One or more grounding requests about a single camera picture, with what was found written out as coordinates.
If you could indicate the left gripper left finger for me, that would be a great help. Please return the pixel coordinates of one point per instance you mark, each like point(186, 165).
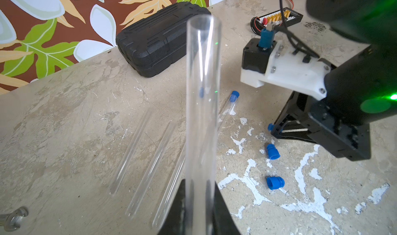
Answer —
point(174, 223)

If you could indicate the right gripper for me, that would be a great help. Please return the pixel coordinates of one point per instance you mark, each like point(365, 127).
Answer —
point(306, 119)

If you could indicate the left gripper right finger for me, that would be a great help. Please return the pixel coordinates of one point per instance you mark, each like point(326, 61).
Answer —
point(223, 223)

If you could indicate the blue stopper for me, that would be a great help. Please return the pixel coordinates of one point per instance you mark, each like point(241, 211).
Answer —
point(234, 96)
point(275, 183)
point(271, 127)
point(272, 152)

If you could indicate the clear test tube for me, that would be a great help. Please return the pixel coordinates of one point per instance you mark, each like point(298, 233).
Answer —
point(123, 165)
point(151, 170)
point(202, 96)
point(170, 191)
point(228, 109)

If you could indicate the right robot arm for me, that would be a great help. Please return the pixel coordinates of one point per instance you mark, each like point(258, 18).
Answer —
point(334, 105)

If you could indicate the black plastic case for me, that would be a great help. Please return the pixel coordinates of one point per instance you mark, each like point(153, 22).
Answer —
point(154, 43)

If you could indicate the small steel wrench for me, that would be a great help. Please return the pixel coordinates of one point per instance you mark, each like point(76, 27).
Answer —
point(12, 221)

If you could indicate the battery charging board with wires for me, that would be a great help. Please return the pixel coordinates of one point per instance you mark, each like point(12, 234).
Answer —
point(292, 17)

